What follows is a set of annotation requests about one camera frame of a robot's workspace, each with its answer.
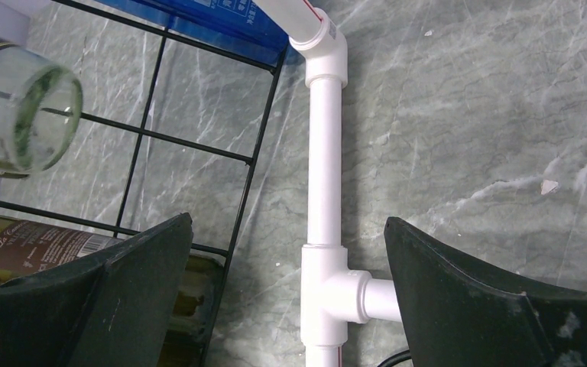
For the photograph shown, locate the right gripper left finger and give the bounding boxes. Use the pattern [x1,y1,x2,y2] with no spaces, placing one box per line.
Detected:
[0,213,193,366]

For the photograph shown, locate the black wire wine rack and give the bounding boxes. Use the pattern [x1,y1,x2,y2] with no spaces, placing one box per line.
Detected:
[0,1,287,366]

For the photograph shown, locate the blue square glass bottle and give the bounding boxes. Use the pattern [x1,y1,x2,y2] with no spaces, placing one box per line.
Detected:
[100,0,289,65]

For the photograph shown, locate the black coiled cable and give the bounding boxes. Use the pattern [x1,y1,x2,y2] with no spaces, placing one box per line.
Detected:
[378,349,413,367]

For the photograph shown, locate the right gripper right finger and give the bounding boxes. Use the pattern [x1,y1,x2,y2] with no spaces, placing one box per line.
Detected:
[384,217,587,366]

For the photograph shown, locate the white PVC pipe frame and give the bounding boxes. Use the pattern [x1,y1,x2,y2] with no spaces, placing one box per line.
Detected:
[257,1,401,366]

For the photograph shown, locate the clear glass bottle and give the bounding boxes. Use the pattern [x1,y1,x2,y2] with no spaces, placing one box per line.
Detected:
[0,38,83,179]

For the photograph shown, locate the dark labelled wine bottle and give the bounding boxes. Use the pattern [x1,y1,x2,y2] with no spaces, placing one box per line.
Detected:
[0,216,223,366]

